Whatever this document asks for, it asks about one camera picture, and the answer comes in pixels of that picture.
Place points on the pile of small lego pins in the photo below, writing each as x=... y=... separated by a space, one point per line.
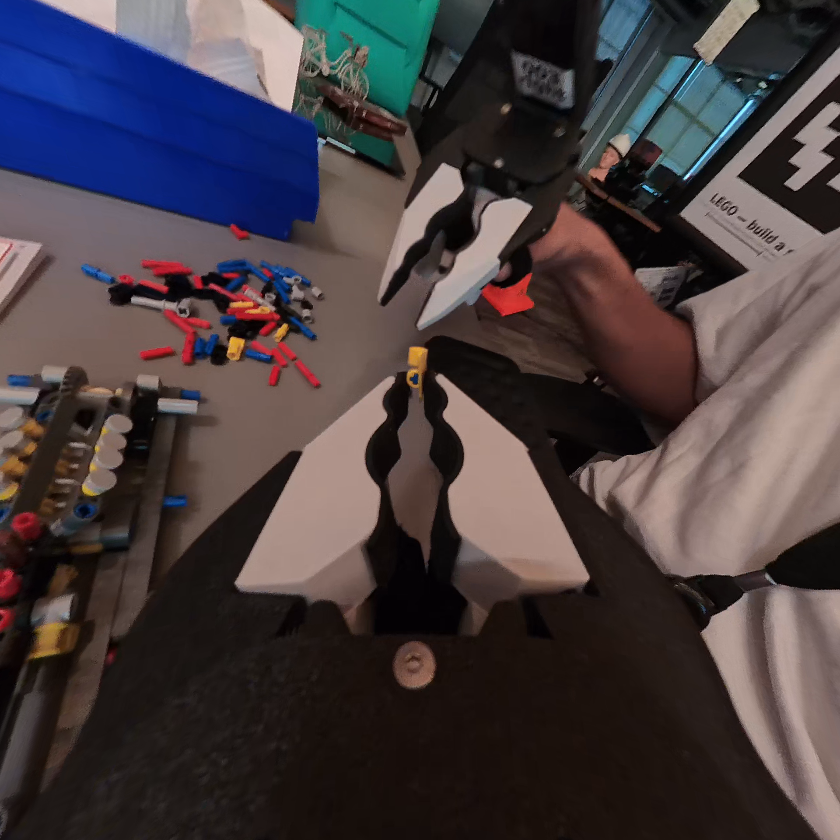
x=223 y=308

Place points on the black white marker sign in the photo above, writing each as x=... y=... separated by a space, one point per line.
x=787 y=144

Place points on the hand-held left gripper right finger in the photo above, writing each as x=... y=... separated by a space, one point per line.
x=512 y=518

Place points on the person's right hand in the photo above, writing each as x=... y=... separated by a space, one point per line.
x=584 y=249

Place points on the person's right forearm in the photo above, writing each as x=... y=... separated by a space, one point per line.
x=649 y=341

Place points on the white papers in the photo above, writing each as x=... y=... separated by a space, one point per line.
x=249 y=46

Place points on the yellow lego connector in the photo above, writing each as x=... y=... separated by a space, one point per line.
x=417 y=367

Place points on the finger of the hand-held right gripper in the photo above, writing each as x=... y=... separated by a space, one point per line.
x=485 y=262
x=423 y=203

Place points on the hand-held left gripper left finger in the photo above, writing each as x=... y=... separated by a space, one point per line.
x=315 y=518

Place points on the lego car model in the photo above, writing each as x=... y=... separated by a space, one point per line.
x=72 y=459

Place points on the blue plastic bin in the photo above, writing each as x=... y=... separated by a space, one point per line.
x=164 y=144

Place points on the teal cabinet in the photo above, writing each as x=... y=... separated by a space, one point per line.
x=374 y=59

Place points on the lego instruction booklet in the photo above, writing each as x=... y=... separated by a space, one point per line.
x=16 y=269

